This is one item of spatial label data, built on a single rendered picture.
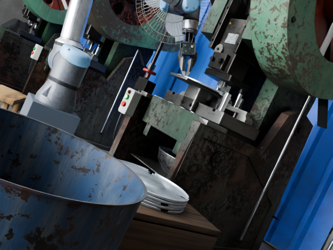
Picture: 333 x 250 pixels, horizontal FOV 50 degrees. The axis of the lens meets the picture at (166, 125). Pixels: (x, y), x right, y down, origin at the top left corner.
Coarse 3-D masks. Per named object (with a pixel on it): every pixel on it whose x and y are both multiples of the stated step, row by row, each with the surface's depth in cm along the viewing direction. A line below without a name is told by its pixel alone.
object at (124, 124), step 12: (144, 96) 184; (144, 108) 187; (132, 120) 185; (120, 132) 186; (132, 132) 187; (156, 132) 196; (120, 144) 185; (132, 144) 189; (144, 144) 194; (156, 144) 199; (168, 144) 204; (120, 156) 187; (132, 156) 192; (144, 156) 197; (156, 156) 202
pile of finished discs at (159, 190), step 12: (132, 168) 120; (144, 168) 127; (144, 180) 108; (156, 180) 116; (168, 180) 125; (156, 192) 103; (168, 192) 109; (180, 192) 117; (144, 204) 98; (156, 204) 99; (168, 204) 101; (180, 204) 104
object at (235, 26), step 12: (228, 24) 182; (240, 24) 176; (228, 36) 179; (216, 48) 182; (228, 48) 177; (216, 60) 177; (228, 60) 174; (240, 60) 175; (228, 72) 173; (240, 72) 178
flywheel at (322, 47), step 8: (320, 0) 145; (328, 0) 146; (320, 8) 147; (328, 8) 147; (320, 16) 148; (328, 16) 149; (320, 24) 150; (328, 24) 153; (320, 32) 152; (328, 32) 147; (320, 40) 154; (328, 40) 148; (320, 48) 147
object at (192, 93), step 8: (184, 80) 168; (192, 80) 162; (192, 88) 173; (200, 88) 170; (184, 96) 176; (192, 96) 172; (200, 96) 171; (208, 96) 174; (216, 96) 176; (184, 104) 174; (192, 104) 170
